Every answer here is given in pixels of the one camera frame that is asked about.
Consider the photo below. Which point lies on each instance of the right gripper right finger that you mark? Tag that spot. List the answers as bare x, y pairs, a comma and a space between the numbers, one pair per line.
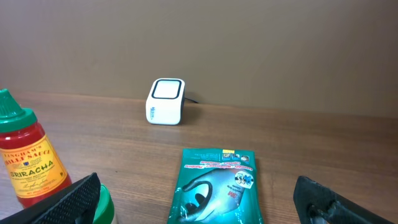
316, 203

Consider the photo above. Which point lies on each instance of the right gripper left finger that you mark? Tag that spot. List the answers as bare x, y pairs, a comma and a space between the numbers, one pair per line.
76, 203

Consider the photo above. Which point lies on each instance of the green lid white jar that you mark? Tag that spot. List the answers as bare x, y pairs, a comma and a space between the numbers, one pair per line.
105, 212

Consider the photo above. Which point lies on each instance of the red sriracha sauce bottle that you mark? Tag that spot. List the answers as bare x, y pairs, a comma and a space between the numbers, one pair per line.
35, 169

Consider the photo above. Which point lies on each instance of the green glove package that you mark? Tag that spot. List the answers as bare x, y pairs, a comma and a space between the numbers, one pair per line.
216, 186

